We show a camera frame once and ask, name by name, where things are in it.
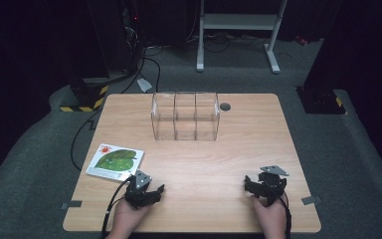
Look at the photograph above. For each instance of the person's right hand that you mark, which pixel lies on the person's right hand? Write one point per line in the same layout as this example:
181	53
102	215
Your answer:
272	220

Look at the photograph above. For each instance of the small red floor object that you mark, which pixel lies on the small red floor object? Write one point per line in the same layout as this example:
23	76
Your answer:
301	40

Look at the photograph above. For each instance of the white metal stand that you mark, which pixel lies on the white metal stand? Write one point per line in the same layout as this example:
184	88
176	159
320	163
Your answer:
238	21

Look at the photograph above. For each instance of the black computer tower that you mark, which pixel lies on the black computer tower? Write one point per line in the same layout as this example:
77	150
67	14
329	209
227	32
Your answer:
131	33

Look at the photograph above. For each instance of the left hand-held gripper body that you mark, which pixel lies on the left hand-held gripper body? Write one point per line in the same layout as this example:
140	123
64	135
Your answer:
136	194

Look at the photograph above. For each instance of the person's left hand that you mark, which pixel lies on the person's left hand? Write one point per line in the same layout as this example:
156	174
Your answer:
127	220

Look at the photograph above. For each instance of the clear acrylic book holder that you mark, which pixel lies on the clear acrylic book holder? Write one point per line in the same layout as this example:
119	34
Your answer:
185	116

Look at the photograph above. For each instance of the grey tape piece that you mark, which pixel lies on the grey tape piece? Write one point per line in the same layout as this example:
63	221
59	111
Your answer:
311	200
71	204

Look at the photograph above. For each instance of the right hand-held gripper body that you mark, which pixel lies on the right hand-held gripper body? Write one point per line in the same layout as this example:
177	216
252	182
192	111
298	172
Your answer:
272	186

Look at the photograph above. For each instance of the small white floor object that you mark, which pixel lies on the small white floor object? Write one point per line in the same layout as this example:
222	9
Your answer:
144	84

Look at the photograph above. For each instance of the black yellow striped base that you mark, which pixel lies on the black yellow striped base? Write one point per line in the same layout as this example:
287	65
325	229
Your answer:
86	94
321	101

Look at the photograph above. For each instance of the green leaf picture book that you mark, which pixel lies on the green leaf picture book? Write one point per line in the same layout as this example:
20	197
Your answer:
116	161

